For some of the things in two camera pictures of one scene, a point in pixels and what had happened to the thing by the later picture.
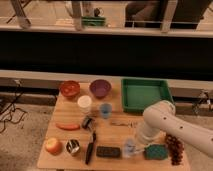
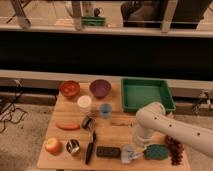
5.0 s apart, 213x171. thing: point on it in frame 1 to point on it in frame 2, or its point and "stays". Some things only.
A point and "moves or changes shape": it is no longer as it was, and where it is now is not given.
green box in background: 93,21 stays
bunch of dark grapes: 176,149 stays
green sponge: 156,152 stays
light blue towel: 130,148 moves or changes shape
